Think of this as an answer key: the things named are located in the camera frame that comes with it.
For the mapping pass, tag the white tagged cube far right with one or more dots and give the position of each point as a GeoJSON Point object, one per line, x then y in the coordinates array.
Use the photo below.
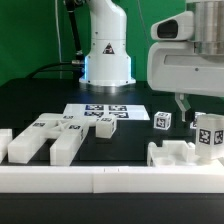
{"type": "Point", "coordinates": [193, 124]}

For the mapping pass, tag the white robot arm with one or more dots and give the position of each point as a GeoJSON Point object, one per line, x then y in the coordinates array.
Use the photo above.
{"type": "Point", "coordinates": [108, 65]}

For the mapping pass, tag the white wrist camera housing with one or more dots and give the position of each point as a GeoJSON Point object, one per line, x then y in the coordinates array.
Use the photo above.
{"type": "Point", "coordinates": [176, 28]}

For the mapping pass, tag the white chair back frame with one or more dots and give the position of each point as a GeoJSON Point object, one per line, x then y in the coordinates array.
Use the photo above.
{"type": "Point", "coordinates": [68, 134]}

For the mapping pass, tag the white marker sheet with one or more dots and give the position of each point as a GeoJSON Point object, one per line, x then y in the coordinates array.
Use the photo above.
{"type": "Point", "coordinates": [122, 112]}

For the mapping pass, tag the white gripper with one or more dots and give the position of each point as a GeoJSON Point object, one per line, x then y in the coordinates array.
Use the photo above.
{"type": "Point", "coordinates": [174, 67]}

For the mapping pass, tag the white chair seat part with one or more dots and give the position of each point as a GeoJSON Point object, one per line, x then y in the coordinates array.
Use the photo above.
{"type": "Point", "coordinates": [177, 153]}

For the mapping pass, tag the white block left edge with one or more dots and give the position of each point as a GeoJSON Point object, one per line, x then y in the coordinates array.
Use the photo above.
{"type": "Point", "coordinates": [5, 139]}

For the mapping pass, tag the white front rail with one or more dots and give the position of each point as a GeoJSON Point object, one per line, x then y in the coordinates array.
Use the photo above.
{"type": "Point", "coordinates": [31, 179]}

